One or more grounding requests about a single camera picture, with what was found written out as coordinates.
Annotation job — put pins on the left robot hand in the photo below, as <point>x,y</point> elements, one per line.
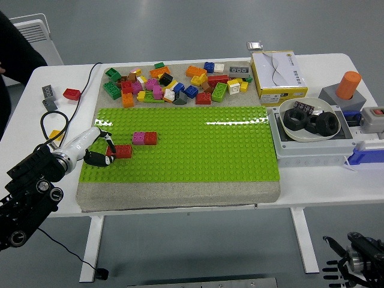
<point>79,141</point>

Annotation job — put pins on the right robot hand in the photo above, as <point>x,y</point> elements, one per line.
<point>333,245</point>

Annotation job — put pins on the red long brick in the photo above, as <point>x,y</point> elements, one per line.
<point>217,80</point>
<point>123,151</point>

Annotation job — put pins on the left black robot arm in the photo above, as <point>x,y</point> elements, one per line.
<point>33,168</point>

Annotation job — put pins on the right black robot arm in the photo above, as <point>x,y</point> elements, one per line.
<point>366,244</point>

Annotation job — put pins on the yellow building brick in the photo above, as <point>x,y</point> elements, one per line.
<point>171,85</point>
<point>198,79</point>
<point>55,134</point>
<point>141,96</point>
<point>244,86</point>

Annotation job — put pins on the red sloped brick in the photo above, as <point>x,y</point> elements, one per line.
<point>71,94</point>

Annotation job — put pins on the grey studded brick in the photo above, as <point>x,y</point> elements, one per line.
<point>48,91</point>

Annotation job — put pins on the long dark green brick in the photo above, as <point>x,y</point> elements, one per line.
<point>112,90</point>

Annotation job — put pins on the orange building brick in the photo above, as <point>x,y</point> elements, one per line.
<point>128,100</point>

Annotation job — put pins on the red square brick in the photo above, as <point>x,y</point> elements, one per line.
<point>126,87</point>
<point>151,138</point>

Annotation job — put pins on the small dark green brick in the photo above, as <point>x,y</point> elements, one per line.
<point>113,73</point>

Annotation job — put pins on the brown building brick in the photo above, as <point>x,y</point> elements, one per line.
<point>124,79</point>
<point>206,86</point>

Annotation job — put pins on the white and yellow brick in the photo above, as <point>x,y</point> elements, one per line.
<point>141,79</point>

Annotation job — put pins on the pink and yellow brick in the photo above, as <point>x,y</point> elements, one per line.
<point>135,71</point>

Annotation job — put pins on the white and orange brick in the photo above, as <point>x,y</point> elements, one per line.
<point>169,95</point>

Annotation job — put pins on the orange long brick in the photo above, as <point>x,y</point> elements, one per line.
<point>196,71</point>
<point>159,72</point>

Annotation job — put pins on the black building brick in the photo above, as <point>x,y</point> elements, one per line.
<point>165,78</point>

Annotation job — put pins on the grey sloped brick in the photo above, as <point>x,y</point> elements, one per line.
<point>180,98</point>

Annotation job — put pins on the flat dark green brick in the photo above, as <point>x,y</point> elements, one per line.
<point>159,65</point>

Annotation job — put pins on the blue building brick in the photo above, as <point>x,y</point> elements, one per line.
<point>178,87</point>
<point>190,91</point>
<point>208,67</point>

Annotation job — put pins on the green studded baseplate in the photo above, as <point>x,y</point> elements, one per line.
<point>195,150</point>

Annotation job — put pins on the red building brick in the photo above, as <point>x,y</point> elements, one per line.
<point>203,98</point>

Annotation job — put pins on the lime green long brick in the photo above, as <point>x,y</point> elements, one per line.
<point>219,91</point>

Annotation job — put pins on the white building brick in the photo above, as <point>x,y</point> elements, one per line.
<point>219,68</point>
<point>233,87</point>

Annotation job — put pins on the grey long brick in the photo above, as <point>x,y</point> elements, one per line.
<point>239,71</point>

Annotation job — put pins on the tiny dark green brick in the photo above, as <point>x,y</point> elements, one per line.
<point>249,79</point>

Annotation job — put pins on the white table leg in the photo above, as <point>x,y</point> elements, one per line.
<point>303,240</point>
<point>91,249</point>

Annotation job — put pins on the lime green flat plate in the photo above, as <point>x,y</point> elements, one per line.
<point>149,97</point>

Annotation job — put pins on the blue plastic block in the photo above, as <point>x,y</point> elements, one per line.
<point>369,156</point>

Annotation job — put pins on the grey junction box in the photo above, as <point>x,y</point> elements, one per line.
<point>312,151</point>

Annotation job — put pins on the person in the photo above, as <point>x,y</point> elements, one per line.
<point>18,54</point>

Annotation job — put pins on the white panel heater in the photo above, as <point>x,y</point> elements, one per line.
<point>45,39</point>

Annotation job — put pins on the large black nut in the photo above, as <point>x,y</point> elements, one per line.
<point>320,127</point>
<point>310,127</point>
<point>288,123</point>

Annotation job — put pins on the blue and black clamp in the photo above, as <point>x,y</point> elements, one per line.
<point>351,115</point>

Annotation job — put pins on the purple circuit board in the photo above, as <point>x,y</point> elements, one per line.
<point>303,107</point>

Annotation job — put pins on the white bowl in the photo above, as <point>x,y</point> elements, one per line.
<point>321,103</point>

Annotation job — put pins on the grey block holder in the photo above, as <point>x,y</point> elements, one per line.
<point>354,101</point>

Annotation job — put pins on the orange cylinder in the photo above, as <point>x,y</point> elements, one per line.
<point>348,84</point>

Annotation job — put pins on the yellow and white cardboard box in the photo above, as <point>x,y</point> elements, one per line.
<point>279,75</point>

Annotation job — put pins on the small silver packet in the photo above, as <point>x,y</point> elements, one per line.
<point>255,46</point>

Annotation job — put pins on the white plastic rail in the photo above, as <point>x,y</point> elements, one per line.
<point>370,144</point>

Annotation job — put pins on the grey switch box red button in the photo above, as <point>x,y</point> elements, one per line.
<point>372,121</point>

